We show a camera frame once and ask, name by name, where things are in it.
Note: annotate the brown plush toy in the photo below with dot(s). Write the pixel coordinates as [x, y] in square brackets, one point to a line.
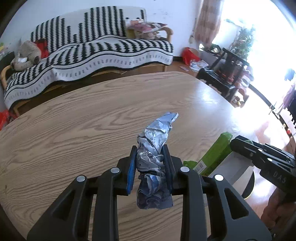
[28, 55]

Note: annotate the red pig-shaped plastic toy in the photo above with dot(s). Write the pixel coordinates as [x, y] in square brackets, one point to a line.
[4, 118]

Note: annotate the red plastic bag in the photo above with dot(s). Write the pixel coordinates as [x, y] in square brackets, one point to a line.
[190, 54]

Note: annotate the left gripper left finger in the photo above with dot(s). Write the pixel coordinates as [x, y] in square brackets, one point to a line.
[88, 200]

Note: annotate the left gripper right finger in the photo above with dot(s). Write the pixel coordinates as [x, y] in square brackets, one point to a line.
[212, 208]

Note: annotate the blue white wrapper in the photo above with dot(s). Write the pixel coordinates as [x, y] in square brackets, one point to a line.
[152, 191]

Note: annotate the black gold-rimmed trash bin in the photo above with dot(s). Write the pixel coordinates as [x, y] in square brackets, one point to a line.
[249, 187]

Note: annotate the beige patterned curtain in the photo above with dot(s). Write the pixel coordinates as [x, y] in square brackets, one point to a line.
[209, 21]

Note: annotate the green white cardboard box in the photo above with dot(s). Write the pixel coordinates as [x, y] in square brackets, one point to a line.
[220, 159]

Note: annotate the pink floral cushion pile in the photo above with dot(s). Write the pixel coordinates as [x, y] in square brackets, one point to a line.
[140, 29]

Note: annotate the green potted plant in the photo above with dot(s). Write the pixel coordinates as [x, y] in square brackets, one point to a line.
[243, 43]

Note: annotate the person's right hand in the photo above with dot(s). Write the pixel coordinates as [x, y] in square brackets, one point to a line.
[276, 209]

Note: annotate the black white striped sofa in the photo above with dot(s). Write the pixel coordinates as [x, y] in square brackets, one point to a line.
[81, 43]

